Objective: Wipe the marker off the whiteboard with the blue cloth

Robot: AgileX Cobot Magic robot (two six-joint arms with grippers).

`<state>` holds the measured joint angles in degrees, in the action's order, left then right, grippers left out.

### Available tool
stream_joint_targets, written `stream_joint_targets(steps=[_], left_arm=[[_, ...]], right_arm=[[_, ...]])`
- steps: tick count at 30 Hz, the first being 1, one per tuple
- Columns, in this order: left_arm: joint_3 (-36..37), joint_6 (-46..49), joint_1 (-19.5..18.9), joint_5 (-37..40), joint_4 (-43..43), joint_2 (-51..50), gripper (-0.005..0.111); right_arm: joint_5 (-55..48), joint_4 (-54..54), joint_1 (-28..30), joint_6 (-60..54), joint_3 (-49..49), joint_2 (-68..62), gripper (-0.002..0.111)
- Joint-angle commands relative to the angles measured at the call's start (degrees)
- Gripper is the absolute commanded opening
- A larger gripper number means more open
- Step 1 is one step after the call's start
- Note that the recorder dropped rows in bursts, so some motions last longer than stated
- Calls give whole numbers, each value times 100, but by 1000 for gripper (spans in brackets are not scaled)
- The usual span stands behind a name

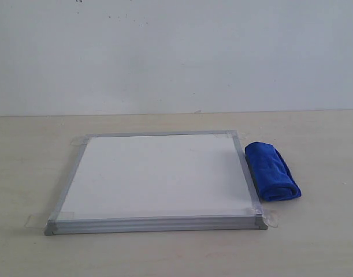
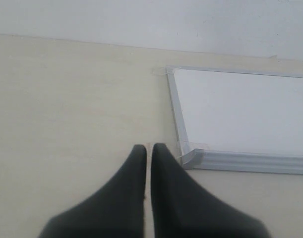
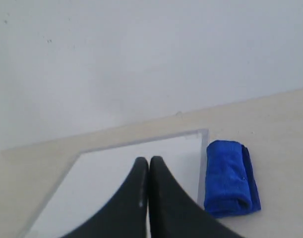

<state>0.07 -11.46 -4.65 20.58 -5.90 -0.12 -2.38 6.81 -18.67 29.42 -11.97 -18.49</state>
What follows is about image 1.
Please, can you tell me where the clear tape back right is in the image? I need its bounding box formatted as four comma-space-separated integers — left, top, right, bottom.
213, 130, 249, 140

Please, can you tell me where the clear tape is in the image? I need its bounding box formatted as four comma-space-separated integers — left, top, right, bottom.
70, 136, 91, 147
24, 212, 75, 229
213, 130, 249, 140
244, 208, 278, 230

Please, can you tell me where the clear tape front right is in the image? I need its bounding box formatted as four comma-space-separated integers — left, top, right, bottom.
244, 208, 278, 230

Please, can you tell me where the white board with aluminium frame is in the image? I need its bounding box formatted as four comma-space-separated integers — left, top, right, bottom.
44, 130, 262, 236

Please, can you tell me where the clear tape back left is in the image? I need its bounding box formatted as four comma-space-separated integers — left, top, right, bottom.
70, 136, 91, 147

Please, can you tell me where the blue microfibre cloth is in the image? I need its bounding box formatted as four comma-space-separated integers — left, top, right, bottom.
245, 142, 302, 201

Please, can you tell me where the clear tape front left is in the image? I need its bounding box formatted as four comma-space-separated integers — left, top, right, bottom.
24, 212, 75, 229

